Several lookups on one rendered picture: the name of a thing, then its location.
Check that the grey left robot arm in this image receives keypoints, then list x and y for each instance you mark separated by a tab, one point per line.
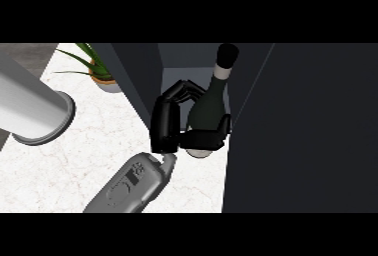
133	183

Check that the large pale grey cylinder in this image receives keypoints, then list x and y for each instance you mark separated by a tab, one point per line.
30	106

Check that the green potted plant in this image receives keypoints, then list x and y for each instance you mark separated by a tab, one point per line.
101	71

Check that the dark grey cabinet door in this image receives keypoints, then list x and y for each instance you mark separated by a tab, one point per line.
304	133

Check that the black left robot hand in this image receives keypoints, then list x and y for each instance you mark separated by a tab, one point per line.
164	126

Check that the dark grey cabinet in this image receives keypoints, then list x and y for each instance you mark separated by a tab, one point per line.
141	76

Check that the dark green wine bottle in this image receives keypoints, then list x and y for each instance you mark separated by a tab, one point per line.
207	106

